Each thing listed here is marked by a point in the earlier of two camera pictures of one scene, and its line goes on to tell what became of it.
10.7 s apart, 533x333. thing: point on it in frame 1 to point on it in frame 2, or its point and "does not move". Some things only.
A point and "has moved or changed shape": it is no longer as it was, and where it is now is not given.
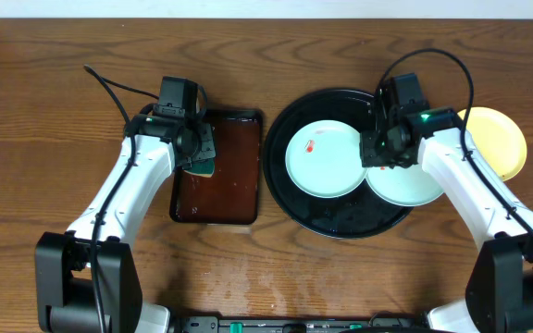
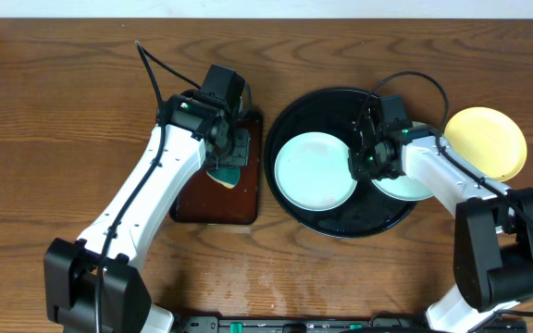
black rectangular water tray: [232, 194] does not move
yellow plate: [498, 139] does not move
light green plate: [403, 186] does not move
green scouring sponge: [204, 167] has moved or changed shape
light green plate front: [324, 158] has moved or changed shape
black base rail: [377, 324] does not move
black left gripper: [204, 144] to [237, 151]
